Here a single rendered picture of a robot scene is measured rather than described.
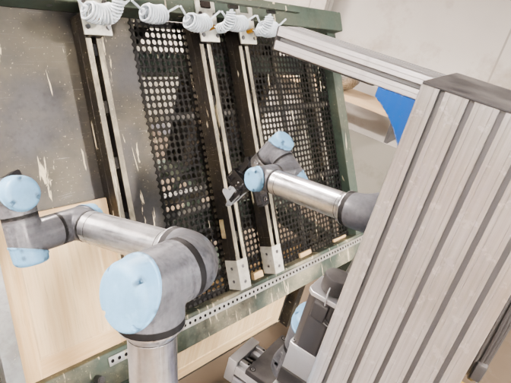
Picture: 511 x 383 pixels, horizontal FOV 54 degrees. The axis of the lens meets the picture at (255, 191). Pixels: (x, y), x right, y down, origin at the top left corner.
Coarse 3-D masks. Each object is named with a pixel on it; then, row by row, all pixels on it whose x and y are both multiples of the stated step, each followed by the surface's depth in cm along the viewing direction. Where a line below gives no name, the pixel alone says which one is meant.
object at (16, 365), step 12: (0, 264) 138; (0, 276) 138; (0, 288) 138; (0, 300) 138; (0, 312) 138; (0, 324) 137; (12, 324) 140; (0, 336) 137; (12, 336) 140; (0, 348) 137; (12, 348) 139; (0, 360) 138; (12, 360) 139; (0, 372) 139; (12, 372) 139
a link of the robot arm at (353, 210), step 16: (256, 176) 146; (272, 176) 145; (288, 176) 143; (272, 192) 146; (288, 192) 141; (304, 192) 137; (320, 192) 134; (336, 192) 132; (352, 192) 129; (320, 208) 134; (336, 208) 129; (352, 208) 125; (368, 208) 124; (352, 224) 126
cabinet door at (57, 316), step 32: (0, 224) 141; (0, 256) 140; (64, 256) 154; (96, 256) 162; (32, 288) 147; (64, 288) 154; (96, 288) 162; (32, 320) 146; (64, 320) 153; (96, 320) 161; (32, 352) 145; (64, 352) 152; (96, 352) 160
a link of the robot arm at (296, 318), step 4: (300, 304) 147; (304, 304) 147; (300, 308) 145; (296, 312) 145; (300, 312) 144; (292, 316) 147; (296, 316) 143; (300, 316) 142; (292, 320) 145; (296, 320) 143; (292, 324) 144; (296, 324) 143; (292, 328) 144; (296, 328) 143; (288, 332) 147; (292, 332) 144; (288, 336) 146; (292, 336) 144; (284, 340) 150; (288, 340) 146; (288, 344) 146
